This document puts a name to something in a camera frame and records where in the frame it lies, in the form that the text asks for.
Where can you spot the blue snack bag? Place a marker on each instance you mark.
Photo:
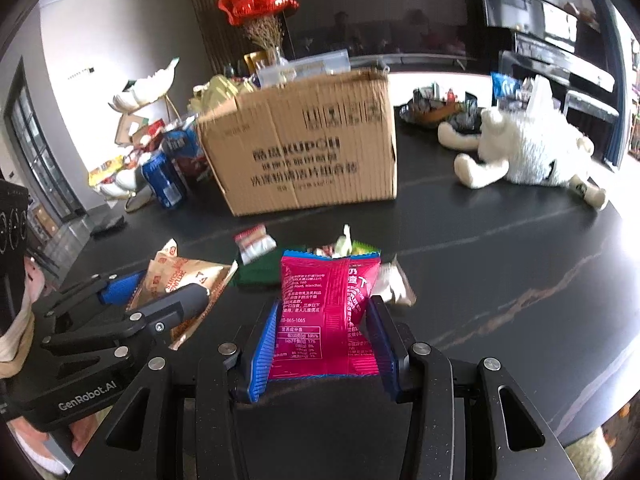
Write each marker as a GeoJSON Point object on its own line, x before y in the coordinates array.
{"type": "Point", "coordinates": [505, 85]}

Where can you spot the dried flower bunch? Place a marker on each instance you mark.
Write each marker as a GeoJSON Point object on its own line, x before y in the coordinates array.
{"type": "Point", "coordinates": [265, 32]}

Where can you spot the large red heart balloon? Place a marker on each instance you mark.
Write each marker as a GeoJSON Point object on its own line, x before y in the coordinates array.
{"type": "Point", "coordinates": [250, 6]}

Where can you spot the clear plastic zip bag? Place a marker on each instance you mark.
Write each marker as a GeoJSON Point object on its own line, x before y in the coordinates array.
{"type": "Point", "coordinates": [310, 67]}

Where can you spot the glass vase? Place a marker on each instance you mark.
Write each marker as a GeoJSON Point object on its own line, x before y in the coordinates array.
{"type": "Point", "coordinates": [277, 57]}

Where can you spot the pale beige snack packet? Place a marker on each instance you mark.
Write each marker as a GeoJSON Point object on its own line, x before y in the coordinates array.
{"type": "Point", "coordinates": [395, 282]}

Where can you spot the blue drink can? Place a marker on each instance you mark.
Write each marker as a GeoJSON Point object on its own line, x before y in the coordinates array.
{"type": "Point", "coordinates": [162, 182]}

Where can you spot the black television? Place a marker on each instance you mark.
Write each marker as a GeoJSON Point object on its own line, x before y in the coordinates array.
{"type": "Point", "coordinates": [375, 20]}

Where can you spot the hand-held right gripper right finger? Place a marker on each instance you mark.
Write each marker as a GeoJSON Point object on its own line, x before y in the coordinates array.
{"type": "Point", "coordinates": [381, 355]}

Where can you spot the dark blue curtain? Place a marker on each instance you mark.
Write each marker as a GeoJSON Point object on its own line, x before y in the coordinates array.
{"type": "Point", "coordinates": [622, 85]}

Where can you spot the person's left forearm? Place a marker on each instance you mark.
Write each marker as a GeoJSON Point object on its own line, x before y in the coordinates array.
{"type": "Point", "coordinates": [35, 455]}

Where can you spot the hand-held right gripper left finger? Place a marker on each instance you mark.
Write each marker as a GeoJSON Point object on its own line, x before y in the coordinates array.
{"type": "Point", "coordinates": [262, 345]}

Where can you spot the black framed glass door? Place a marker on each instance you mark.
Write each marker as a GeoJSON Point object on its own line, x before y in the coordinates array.
{"type": "Point", "coordinates": [40, 150]}

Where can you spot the small open cardboard box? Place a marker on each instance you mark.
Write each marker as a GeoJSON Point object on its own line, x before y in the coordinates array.
{"type": "Point", "coordinates": [132, 127]}

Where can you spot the dark bowl of snacks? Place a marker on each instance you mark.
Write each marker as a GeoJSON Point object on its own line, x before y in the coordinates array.
{"type": "Point", "coordinates": [435, 107]}

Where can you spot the brown cardboard box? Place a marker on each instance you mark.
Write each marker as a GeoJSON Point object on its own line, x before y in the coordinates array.
{"type": "Point", "coordinates": [300, 160]}

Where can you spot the green white snack packet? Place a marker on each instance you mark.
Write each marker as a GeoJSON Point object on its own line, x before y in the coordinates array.
{"type": "Point", "coordinates": [357, 247]}

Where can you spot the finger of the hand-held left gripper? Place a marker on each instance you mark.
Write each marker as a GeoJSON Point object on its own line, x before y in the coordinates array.
{"type": "Point", "coordinates": [122, 287]}
{"type": "Point", "coordinates": [187, 302]}

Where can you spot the black piano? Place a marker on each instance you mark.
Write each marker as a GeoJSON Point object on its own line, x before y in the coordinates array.
{"type": "Point", "coordinates": [545, 35]}

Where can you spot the pink snack packet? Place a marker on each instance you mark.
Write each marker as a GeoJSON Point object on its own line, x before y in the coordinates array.
{"type": "Point", "coordinates": [320, 310]}

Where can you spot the gold paper bag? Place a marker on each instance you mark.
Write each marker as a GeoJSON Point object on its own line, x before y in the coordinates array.
{"type": "Point", "coordinates": [254, 62]}

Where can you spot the black robot vacuum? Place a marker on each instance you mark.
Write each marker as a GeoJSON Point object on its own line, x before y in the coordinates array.
{"type": "Point", "coordinates": [107, 224]}

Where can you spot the white shell bowl of snacks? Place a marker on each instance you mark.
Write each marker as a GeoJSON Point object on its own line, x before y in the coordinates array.
{"type": "Point", "coordinates": [117, 182]}

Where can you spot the small red white packet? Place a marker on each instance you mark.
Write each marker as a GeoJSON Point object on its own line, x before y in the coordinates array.
{"type": "Point", "coordinates": [255, 242]}

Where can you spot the dark green packet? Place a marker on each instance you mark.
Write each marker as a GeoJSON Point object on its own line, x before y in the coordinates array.
{"type": "Point", "coordinates": [255, 274]}

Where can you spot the white plush toy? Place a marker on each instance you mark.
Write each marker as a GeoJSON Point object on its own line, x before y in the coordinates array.
{"type": "Point", "coordinates": [525, 150]}

